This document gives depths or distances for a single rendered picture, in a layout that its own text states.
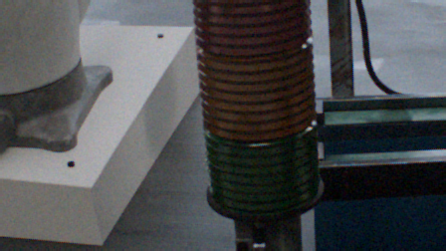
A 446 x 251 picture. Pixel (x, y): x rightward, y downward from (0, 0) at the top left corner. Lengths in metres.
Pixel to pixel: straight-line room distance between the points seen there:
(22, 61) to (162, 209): 0.22
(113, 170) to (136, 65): 0.21
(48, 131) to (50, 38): 0.10
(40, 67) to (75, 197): 0.15
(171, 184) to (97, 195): 0.14
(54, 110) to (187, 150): 0.19
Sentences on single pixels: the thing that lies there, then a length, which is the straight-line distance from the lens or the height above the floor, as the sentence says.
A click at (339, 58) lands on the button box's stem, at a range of 1.06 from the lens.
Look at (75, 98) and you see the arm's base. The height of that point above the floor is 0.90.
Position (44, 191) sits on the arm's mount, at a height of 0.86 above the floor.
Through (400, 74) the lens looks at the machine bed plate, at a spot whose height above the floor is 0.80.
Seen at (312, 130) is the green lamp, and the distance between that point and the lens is 0.50.
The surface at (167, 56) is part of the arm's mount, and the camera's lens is 1.16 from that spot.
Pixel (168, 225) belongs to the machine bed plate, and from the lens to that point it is 0.96.
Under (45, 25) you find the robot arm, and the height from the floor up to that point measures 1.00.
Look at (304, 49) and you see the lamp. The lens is 0.47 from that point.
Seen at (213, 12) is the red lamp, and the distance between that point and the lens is 0.46.
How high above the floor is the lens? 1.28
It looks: 24 degrees down
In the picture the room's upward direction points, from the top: 4 degrees counter-clockwise
